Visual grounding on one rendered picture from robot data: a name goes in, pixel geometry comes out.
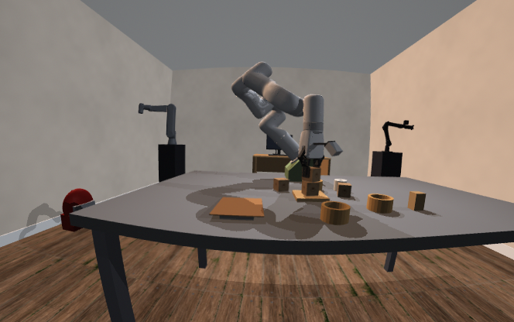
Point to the tan cardboard carton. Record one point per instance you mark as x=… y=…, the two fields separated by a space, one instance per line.
x=314 y=175
x=281 y=184
x=310 y=189

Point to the orange ring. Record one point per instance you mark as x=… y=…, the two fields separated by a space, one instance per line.
x=380 y=205
x=334 y=212

